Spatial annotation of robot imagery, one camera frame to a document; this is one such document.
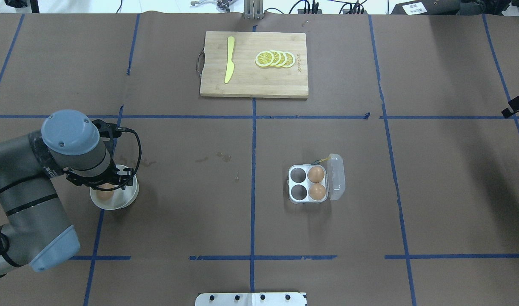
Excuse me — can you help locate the lemon slice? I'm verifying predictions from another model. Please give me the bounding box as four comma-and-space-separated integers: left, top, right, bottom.
281, 51, 295, 68
254, 51, 275, 67
274, 51, 287, 67
268, 50, 282, 67

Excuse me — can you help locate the white bowl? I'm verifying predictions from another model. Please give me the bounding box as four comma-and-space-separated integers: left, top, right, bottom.
89, 177, 140, 210

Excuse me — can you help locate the wooden cutting board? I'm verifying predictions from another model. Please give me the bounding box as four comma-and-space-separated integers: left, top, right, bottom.
200, 31, 309, 99

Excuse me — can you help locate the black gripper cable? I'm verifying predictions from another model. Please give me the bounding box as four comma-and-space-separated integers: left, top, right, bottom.
91, 119, 143, 187

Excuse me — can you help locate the clear plastic egg box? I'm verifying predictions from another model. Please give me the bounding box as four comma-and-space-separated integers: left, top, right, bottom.
287, 153, 346, 204

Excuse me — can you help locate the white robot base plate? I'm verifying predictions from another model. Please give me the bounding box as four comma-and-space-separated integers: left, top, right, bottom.
195, 292, 308, 306

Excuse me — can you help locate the brown egg lower slot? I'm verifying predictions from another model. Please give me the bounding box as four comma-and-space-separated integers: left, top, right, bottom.
308, 183, 327, 202

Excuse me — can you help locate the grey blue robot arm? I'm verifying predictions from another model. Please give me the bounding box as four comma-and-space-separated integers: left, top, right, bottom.
0, 110, 141, 279

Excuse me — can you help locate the aluminium frame post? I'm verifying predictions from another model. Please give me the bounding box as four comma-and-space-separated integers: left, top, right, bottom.
243, 0, 265, 20

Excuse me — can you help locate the brown egg slot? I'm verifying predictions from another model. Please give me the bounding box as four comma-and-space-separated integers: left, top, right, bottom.
308, 183, 327, 202
307, 165, 325, 184

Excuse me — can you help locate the yellow plastic knife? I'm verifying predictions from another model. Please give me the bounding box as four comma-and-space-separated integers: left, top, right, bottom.
224, 36, 236, 84

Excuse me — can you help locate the front lemon slice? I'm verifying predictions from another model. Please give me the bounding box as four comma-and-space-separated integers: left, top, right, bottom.
254, 51, 275, 67

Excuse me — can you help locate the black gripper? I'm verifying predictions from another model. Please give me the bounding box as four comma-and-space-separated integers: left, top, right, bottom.
64, 168, 135, 190

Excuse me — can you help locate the brown egg upper slot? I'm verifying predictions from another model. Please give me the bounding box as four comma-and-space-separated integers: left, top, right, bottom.
307, 165, 325, 184

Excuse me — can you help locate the rear lemon slice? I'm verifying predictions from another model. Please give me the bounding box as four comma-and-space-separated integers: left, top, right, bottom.
281, 51, 295, 68

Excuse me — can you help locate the brown egg from bowl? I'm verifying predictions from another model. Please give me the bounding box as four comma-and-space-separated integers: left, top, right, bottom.
96, 183, 115, 201

